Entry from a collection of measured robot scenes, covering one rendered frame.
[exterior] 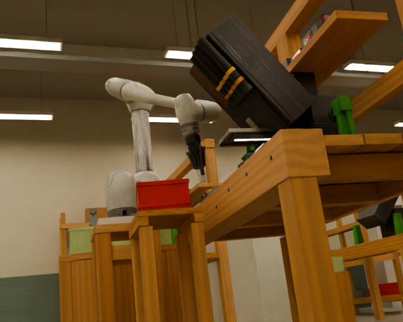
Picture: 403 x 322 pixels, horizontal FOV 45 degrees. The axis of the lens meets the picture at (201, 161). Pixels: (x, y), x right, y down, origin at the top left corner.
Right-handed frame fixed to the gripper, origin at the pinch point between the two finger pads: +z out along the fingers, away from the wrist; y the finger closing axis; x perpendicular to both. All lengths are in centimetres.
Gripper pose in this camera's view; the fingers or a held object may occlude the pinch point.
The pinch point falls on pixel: (201, 176)
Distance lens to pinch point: 238.9
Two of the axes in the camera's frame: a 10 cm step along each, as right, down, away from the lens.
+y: 6.1, -2.2, -7.6
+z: 2.3, 9.7, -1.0
